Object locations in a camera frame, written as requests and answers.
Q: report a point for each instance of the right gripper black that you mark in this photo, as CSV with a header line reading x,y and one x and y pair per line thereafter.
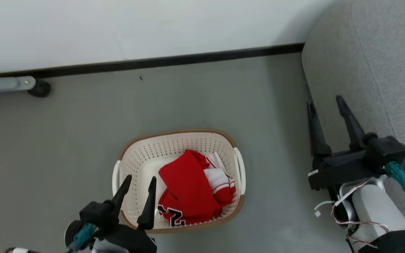
x,y
346,168

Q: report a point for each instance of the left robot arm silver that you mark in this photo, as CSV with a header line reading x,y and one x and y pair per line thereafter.
x,y
104,248

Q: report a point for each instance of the grey fabric sofa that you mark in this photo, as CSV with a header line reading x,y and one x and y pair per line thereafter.
x,y
381,52

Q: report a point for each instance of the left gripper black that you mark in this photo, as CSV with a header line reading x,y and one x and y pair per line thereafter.
x,y
98,214

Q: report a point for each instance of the black skirting strip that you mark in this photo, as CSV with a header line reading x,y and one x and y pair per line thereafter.
x,y
188,59

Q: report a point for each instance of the grey metal tube leg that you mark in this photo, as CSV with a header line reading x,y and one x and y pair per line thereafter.
x,y
2,84

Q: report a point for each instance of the white red striped garment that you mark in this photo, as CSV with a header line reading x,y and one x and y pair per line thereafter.
x,y
218,177

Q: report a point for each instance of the white perforated laundry basket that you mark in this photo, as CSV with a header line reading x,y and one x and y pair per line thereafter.
x,y
146,151

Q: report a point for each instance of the red basketball jersey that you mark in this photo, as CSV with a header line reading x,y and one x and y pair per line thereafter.
x,y
188,182

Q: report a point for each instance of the black round foot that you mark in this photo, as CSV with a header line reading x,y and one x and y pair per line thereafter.
x,y
40,89

